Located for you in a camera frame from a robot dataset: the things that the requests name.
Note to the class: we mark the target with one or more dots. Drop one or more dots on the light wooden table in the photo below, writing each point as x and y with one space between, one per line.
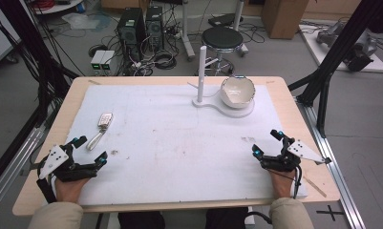
294 111

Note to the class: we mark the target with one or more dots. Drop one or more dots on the grey black robot device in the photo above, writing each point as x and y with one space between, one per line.
359 51

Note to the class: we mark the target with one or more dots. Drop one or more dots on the white foam mat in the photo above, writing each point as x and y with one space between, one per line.
179 143

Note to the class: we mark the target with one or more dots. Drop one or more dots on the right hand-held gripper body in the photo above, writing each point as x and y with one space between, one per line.
283 162

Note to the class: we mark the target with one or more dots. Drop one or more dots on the white table leg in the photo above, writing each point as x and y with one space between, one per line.
186 31
240 22

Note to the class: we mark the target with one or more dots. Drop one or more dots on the white stand with post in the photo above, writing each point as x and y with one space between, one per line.
202 79

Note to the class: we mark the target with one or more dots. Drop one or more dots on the person's right hand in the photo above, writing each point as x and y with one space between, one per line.
282 186

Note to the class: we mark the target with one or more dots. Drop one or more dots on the black round stool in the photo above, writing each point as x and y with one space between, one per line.
222 37

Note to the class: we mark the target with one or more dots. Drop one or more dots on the brown cardboard box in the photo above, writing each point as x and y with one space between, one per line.
283 17

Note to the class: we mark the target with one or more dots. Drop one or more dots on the white power supply box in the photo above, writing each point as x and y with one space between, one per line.
108 60
96 60

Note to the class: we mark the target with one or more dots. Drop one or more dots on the thin wooden stick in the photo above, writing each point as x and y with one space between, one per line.
315 187

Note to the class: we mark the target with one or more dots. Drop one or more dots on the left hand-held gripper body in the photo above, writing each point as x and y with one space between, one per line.
62 167

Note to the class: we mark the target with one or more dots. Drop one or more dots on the aluminium rail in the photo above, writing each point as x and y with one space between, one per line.
14 165
335 171

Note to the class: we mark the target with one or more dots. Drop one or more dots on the black computer tower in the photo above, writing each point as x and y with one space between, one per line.
130 28
154 27

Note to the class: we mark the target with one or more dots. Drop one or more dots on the person's right leg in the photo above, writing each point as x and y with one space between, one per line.
225 218

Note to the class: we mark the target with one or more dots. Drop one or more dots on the person's left leg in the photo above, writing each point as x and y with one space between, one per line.
141 221

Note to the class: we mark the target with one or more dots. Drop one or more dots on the person's left hand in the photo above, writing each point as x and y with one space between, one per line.
69 190

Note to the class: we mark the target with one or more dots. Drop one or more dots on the person's leg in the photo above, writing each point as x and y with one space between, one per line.
225 218
141 221

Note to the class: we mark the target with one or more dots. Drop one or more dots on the white eggshell bowl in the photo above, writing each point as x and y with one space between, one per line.
238 92

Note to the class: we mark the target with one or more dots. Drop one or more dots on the white floor platform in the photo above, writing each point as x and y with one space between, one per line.
326 54

